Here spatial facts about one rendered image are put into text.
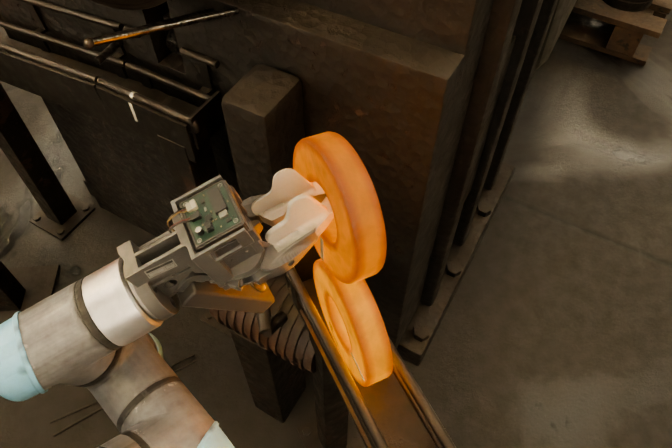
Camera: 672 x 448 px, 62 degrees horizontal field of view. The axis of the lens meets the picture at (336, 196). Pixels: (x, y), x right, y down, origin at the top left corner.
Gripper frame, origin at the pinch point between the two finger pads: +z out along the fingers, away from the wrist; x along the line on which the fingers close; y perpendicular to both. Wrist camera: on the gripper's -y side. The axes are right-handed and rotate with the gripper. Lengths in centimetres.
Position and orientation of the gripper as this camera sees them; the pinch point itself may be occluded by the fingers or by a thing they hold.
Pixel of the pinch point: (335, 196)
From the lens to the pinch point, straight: 56.1
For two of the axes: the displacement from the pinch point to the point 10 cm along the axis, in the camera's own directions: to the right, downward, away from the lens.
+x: -4.3, -7.0, 5.8
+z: 8.7, -4.9, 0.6
